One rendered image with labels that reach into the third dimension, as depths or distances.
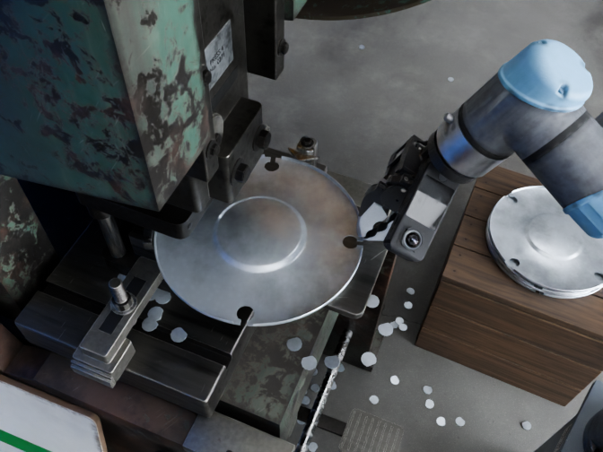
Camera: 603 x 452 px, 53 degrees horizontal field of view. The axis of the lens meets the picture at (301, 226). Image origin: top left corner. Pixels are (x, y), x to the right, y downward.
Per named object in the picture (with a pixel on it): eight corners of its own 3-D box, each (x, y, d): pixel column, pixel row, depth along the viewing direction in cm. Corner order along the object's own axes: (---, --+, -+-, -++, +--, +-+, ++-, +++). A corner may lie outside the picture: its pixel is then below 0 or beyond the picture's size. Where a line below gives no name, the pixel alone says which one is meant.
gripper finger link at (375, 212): (370, 212, 87) (406, 181, 79) (358, 243, 83) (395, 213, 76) (352, 200, 86) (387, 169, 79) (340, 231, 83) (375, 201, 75)
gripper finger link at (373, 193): (381, 219, 80) (419, 189, 73) (378, 229, 79) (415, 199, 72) (353, 201, 80) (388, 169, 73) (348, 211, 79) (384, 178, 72)
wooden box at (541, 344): (588, 289, 172) (647, 214, 144) (565, 407, 151) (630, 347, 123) (452, 239, 181) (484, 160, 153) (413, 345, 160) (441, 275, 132)
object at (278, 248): (180, 149, 93) (179, 145, 93) (366, 167, 92) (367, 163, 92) (129, 314, 76) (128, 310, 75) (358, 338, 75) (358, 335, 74)
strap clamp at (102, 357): (176, 285, 87) (165, 245, 79) (112, 388, 78) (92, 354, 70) (140, 272, 89) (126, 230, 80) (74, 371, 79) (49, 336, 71)
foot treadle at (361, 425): (401, 435, 135) (405, 427, 130) (388, 478, 129) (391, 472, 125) (169, 341, 146) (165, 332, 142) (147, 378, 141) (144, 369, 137)
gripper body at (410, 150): (432, 186, 81) (493, 139, 71) (418, 235, 76) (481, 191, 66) (386, 157, 80) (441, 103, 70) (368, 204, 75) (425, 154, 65)
